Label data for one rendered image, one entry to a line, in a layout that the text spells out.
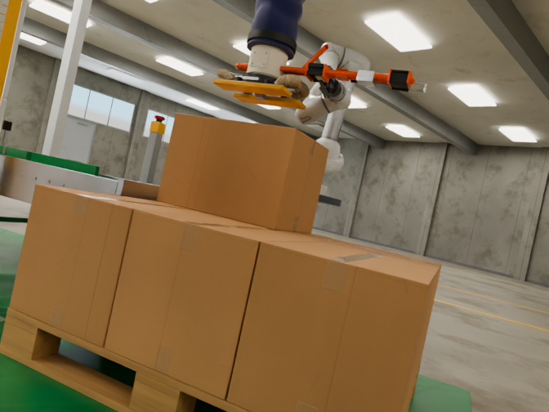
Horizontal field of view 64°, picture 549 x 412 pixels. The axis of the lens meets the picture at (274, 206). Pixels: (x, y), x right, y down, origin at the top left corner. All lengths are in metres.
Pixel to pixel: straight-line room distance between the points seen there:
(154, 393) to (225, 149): 0.99
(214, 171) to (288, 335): 0.96
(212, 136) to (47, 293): 0.87
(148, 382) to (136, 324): 0.16
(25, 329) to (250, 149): 0.99
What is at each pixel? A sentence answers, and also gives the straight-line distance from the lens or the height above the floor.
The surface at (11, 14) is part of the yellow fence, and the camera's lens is 2.52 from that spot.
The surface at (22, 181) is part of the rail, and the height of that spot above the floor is 0.50.
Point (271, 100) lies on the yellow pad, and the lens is 2.07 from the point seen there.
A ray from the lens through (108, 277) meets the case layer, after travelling 1.34.
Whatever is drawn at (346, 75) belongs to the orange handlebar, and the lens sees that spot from 1.91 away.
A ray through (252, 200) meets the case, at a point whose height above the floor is 0.64.
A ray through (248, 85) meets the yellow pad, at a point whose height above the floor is 1.11.
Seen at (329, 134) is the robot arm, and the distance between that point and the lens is 2.68.
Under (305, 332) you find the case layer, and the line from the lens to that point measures 1.05.
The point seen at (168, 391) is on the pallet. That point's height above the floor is 0.11.
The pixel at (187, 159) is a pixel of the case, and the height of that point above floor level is 0.75.
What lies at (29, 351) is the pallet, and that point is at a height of 0.04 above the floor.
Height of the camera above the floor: 0.64
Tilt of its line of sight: level
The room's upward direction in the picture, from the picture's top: 12 degrees clockwise
